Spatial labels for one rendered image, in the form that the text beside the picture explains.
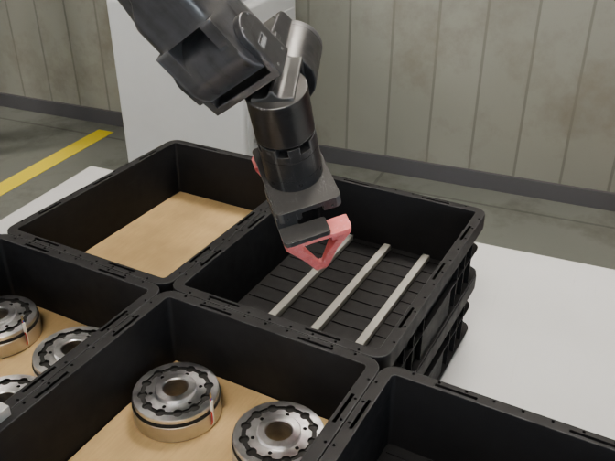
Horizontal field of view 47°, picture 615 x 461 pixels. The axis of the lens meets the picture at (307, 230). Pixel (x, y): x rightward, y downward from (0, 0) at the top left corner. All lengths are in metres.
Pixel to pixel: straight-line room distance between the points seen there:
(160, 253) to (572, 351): 0.69
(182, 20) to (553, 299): 0.94
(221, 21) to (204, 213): 0.74
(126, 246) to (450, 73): 2.22
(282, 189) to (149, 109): 2.41
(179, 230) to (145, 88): 1.85
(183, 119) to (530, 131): 1.48
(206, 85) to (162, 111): 2.43
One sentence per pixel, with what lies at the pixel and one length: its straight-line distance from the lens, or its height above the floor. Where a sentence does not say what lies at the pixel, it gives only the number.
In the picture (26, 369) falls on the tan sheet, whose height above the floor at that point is 0.83.
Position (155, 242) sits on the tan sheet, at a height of 0.83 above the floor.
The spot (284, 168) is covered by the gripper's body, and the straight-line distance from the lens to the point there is 0.66.
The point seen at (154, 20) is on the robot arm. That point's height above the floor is 1.30.
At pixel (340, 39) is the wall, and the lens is 3.30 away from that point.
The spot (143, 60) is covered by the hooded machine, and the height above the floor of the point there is 0.62.
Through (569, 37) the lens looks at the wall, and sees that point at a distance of 3.09.
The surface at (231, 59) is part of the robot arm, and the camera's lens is 0.59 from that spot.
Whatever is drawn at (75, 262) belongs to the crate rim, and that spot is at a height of 0.93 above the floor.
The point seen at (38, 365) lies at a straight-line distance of 0.94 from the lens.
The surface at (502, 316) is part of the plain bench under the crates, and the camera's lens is 1.27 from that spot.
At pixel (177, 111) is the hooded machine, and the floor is 0.42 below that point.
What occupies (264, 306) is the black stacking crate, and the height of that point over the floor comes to 0.83.
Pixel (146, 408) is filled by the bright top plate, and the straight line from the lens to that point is 0.85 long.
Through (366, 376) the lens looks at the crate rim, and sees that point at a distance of 0.76.
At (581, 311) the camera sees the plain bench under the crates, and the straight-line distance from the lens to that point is 1.33.
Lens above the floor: 1.43
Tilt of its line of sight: 30 degrees down
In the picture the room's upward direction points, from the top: straight up
